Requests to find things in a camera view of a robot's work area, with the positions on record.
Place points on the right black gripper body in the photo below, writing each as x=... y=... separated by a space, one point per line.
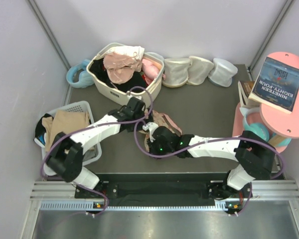
x=158 y=149

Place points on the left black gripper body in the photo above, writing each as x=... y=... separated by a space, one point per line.
x=141 y=115

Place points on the floral mesh laundry bag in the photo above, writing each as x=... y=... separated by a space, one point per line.
x=161 y=119

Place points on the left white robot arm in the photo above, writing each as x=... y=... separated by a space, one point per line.
x=66 y=154

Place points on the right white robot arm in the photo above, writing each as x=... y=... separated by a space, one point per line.
x=252 y=153

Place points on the beige laundry basket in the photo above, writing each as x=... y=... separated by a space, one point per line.
x=120 y=97

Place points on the beige mesh wash bag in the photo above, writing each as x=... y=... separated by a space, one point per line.
x=176 y=72

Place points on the cream mesh wash bag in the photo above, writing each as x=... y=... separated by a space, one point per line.
x=198 y=70

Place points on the black clothes in basket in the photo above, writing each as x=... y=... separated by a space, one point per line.
x=98 y=69

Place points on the pink garment in basket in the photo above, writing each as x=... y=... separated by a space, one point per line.
x=150 y=70

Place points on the white perforated plastic basket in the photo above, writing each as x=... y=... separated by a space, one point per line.
x=83 y=107

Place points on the white garment on basket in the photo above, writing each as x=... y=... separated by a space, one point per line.
x=136 y=52

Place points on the light blue headphones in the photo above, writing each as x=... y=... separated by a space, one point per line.
x=78 y=77

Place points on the tan folded garment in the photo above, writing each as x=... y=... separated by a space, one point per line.
x=65 y=122

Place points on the teal cat-ear headphones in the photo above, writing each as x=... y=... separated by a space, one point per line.
x=257 y=128

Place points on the brown book under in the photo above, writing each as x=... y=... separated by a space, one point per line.
x=244 y=89

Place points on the black garment in white basket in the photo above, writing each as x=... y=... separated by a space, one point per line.
x=43 y=127

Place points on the pink tiered side table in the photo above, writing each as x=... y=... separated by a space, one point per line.
x=286 y=126

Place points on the Nineteen Eighty-Four book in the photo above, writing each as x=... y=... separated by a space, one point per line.
x=277 y=85

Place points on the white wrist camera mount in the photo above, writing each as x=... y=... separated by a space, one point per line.
x=150 y=127

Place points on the white slotted cable duct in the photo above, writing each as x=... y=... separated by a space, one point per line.
x=94 y=206

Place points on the left corner aluminium post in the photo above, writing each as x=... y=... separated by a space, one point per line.
x=48 y=32

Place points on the corner aluminium post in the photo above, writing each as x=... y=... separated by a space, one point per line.
x=287 y=5
x=48 y=32

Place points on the right corner aluminium post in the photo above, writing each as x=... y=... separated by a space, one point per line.
x=287 y=5

